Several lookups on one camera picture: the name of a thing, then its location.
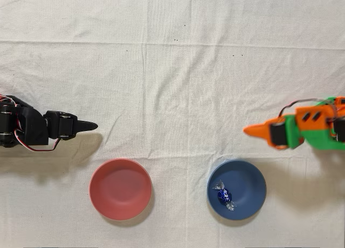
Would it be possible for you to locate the blue candy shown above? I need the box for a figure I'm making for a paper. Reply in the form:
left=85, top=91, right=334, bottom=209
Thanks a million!
left=211, top=180, right=238, bottom=212

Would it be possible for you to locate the blue bowl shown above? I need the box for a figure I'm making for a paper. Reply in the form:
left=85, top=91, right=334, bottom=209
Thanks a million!
left=206, top=159, right=267, bottom=221

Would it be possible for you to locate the pink bowl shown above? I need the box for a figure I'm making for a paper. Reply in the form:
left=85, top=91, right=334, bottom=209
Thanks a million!
left=89, top=158, right=153, bottom=221

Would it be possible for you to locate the white tablecloth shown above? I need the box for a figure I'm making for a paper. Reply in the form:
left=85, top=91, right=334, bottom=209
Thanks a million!
left=0, top=0, right=345, bottom=248

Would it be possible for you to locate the white red gripper cable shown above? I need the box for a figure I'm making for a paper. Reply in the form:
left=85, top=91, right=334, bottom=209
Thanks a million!
left=278, top=98, right=326, bottom=117

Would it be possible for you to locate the red white cable loop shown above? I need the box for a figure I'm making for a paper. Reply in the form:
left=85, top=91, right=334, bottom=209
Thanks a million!
left=13, top=128, right=62, bottom=152

